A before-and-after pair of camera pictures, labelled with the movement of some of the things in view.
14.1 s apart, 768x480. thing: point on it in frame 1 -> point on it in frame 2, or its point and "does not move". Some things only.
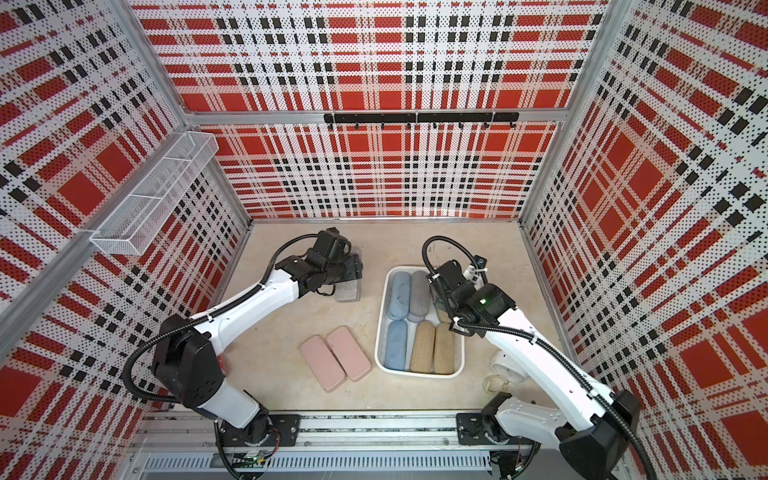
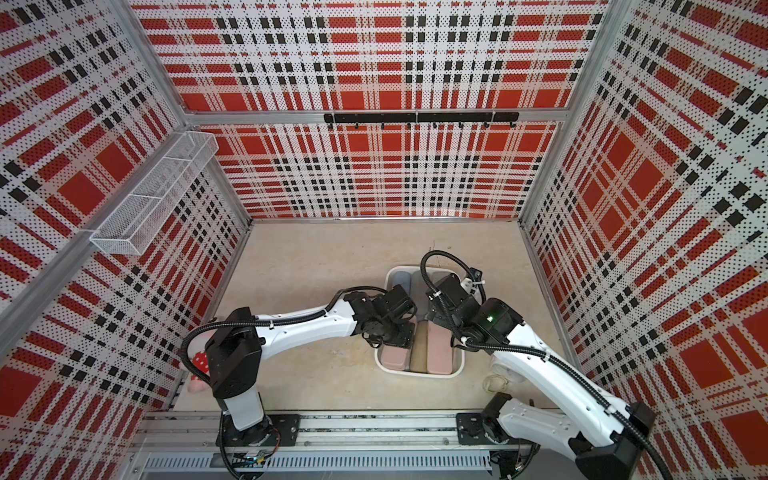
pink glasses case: (351, 356) -> (439, 349)
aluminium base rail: (187, 444) does not move
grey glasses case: (419, 296) does not move
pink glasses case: (323, 362) -> (394, 358)
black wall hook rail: (407, 118) does not move
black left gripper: (354, 267) -> (404, 338)
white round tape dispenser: (505, 367) does not move
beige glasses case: (423, 348) does not move
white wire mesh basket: (138, 219) does not move
